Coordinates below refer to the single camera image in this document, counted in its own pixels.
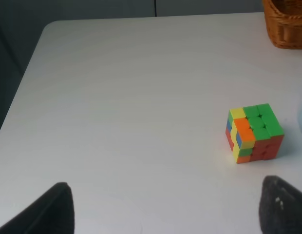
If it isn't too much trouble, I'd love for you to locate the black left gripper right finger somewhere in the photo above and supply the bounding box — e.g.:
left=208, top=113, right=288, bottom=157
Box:
left=259, top=175, right=302, bottom=234

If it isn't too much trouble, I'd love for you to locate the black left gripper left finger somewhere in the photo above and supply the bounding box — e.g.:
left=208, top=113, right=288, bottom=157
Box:
left=0, top=182, right=75, bottom=234

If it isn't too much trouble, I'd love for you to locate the multicoloured puzzle cube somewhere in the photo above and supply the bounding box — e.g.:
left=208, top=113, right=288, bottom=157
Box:
left=226, top=103, right=284, bottom=164

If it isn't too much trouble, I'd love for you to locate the woven wicker basket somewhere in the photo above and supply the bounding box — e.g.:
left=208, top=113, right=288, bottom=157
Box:
left=263, top=0, right=302, bottom=49

